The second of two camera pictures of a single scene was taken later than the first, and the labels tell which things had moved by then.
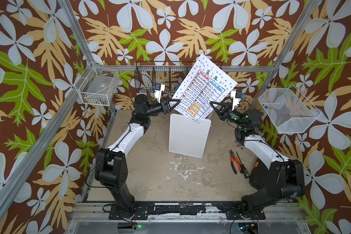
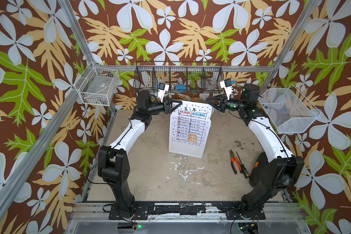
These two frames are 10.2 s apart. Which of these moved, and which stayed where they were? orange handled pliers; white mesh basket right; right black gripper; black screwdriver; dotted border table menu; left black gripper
Moved: right black gripper; dotted border table menu
Stayed: orange handled pliers; white mesh basket right; black screwdriver; left black gripper
